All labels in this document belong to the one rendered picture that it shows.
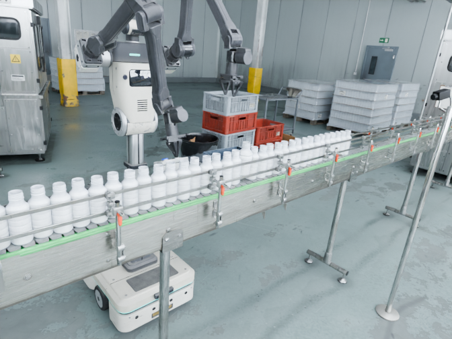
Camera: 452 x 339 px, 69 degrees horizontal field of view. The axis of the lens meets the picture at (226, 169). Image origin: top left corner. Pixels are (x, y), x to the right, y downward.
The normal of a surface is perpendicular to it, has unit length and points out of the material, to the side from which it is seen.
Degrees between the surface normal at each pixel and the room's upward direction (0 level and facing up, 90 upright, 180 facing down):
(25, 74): 90
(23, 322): 0
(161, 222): 90
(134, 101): 90
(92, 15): 90
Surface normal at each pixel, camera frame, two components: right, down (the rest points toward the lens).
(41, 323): 0.08, -0.94
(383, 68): -0.75, 0.17
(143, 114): 0.66, 0.30
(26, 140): 0.40, 0.33
